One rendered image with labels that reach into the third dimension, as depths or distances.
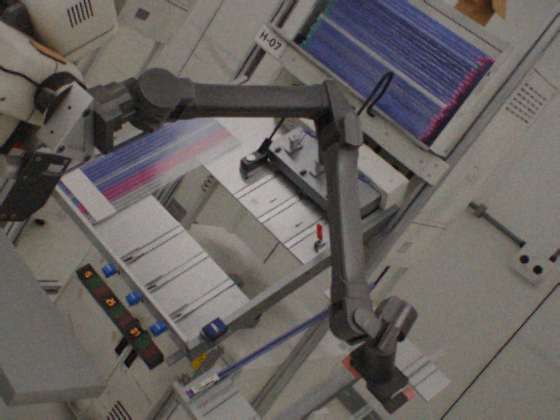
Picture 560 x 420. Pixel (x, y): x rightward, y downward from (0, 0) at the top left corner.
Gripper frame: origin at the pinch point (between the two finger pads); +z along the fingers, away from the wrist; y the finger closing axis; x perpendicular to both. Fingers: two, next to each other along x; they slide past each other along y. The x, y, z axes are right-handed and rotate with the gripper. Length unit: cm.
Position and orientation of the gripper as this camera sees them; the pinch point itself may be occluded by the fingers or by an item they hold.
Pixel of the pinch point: (376, 392)
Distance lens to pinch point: 157.5
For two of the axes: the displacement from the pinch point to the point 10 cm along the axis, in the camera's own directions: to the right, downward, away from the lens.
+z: 0.5, 6.5, 7.6
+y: -6.0, -5.9, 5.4
